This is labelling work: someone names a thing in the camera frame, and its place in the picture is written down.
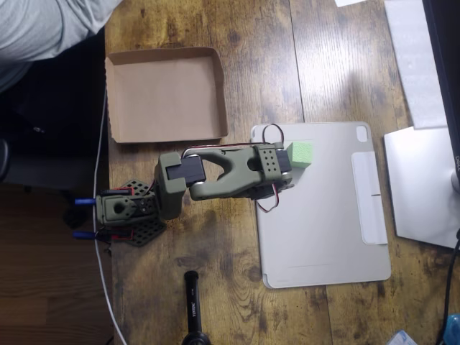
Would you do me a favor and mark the light green foam cube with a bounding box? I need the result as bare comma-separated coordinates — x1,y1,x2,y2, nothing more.
287,141,316,169

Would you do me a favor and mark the brown cardboard tray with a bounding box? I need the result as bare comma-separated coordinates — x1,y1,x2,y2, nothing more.
104,46,229,144

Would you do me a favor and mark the tablet in beige case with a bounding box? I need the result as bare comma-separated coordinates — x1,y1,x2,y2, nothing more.
250,121,392,290

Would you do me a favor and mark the silver monitor stand base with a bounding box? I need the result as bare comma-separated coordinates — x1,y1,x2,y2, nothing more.
383,126,460,249

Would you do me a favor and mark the white foam sheet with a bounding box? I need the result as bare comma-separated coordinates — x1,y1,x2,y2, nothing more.
384,0,449,130

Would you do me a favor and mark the white and blue box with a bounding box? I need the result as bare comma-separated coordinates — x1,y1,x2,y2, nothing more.
387,329,420,345

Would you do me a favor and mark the black Dell monitor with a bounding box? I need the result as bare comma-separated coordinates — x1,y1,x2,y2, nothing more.
422,0,460,173

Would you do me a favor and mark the blue round object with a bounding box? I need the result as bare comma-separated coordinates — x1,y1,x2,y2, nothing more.
443,313,460,345

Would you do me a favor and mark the black chair armrest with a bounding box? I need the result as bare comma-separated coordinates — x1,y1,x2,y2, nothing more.
0,138,10,183

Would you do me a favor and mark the person in grey shirt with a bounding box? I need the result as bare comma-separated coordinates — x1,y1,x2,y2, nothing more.
0,0,119,94

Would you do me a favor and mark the red and black servo wire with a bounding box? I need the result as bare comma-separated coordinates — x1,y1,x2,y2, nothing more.
181,124,285,213

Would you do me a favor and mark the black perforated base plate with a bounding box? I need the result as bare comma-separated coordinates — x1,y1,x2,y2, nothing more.
100,178,168,249

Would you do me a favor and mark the black camera stand pole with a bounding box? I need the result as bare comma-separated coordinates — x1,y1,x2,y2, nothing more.
181,271,211,345

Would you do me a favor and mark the white cable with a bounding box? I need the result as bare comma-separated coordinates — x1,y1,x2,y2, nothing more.
92,89,127,345

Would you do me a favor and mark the black cable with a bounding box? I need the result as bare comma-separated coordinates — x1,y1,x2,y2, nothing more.
438,229,460,345

